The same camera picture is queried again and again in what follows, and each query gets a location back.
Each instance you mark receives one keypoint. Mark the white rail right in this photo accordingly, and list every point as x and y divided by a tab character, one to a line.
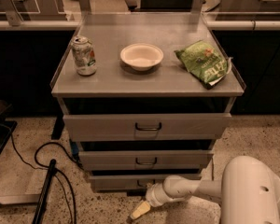
244	25

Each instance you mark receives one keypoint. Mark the grey drawer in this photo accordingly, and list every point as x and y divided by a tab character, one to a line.
144	160
131	127
105	183

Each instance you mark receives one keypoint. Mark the white paper bowl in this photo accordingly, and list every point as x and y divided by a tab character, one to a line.
141	56

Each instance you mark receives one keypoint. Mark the white rail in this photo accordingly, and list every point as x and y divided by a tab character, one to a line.
244	25
40	26

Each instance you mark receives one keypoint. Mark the white rail left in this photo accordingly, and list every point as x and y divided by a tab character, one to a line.
40	26

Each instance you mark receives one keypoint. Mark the crushed white soda can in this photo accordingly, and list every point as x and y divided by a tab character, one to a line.
83	54

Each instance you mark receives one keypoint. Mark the green chip bag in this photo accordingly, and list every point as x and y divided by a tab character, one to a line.
205	62

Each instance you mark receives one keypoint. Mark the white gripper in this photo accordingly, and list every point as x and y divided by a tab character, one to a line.
153	197

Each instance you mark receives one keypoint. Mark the black bar on floor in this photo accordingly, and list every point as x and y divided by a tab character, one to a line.
42	201

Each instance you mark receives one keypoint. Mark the grey drawer cabinet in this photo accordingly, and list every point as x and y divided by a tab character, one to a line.
167	88

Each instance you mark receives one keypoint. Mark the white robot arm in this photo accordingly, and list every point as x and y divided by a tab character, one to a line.
248	193

